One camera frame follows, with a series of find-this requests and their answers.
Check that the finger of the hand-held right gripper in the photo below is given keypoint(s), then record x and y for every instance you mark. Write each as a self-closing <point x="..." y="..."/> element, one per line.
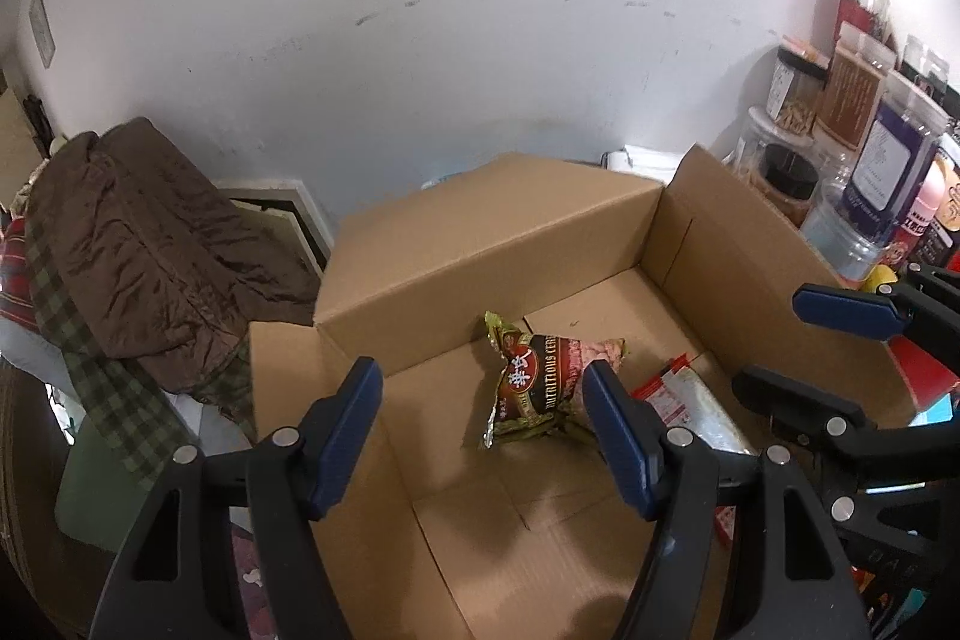
<point x="795" y="396"/>
<point x="840" y="310"/>

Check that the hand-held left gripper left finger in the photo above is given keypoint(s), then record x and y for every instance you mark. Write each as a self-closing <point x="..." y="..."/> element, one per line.
<point x="349" y="430"/>

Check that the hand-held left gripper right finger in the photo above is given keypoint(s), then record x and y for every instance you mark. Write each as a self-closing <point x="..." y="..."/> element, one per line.
<point x="615" y="437"/>

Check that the dark red green snack packet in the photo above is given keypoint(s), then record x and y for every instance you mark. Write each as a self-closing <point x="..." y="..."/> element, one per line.
<point x="532" y="392"/>

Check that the cardboard box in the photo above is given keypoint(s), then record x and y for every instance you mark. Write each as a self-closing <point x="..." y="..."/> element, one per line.
<point x="465" y="535"/>

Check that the green yellow apple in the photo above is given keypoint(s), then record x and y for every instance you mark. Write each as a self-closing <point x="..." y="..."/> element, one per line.
<point x="879" y="280"/>

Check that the red white snack packet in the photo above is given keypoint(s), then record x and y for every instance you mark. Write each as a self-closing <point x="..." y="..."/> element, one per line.
<point x="697" y="407"/>

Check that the red plastic container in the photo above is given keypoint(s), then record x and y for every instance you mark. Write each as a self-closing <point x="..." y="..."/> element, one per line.
<point x="926" y="370"/>

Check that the turquoise table mat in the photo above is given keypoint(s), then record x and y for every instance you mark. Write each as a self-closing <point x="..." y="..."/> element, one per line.
<point x="937" y="411"/>

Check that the pink lidded container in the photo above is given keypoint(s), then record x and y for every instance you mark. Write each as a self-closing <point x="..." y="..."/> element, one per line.
<point x="926" y="197"/>

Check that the dark printed bag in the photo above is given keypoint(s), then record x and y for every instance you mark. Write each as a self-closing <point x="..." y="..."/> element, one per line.
<point x="946" y="212"/>

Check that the floral patterned clothing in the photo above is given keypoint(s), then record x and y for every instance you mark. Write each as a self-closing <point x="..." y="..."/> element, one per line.
<point x="251" y="580"/>

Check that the brown label clear jar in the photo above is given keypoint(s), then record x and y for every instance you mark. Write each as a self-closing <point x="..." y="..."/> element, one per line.
<point x="851" y="93"/>

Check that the black lid nut jar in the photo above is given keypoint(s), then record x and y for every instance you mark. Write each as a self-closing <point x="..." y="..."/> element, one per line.
<point x="795" y="93"/>

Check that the white framed panel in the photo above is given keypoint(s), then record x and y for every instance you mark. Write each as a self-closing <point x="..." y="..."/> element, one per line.
<point x="300" y="212"/>

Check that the green plaid cloth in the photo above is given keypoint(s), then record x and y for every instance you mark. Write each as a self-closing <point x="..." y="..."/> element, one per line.
<point x="112" y="385"/>

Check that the white plastic container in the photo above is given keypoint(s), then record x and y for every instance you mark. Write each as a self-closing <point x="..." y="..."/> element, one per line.
<point x="637" y="164"/>

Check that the brown quilted jacket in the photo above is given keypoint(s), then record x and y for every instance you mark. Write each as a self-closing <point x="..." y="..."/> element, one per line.
<point x="150" y="250"/>

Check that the tall red content jar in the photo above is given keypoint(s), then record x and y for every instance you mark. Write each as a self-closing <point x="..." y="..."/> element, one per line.
<point x="862" y="10"/>

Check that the red plaid cloth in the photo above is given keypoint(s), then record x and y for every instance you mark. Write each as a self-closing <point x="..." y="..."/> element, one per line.
<point x="15" y="280"/>

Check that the cardboard sheet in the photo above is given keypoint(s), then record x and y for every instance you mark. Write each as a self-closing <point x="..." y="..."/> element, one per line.
<point x="19" y="145"/>

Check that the grey wall switch plate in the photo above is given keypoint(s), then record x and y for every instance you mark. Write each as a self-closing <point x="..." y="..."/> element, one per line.
<point x="43" y="25"/>

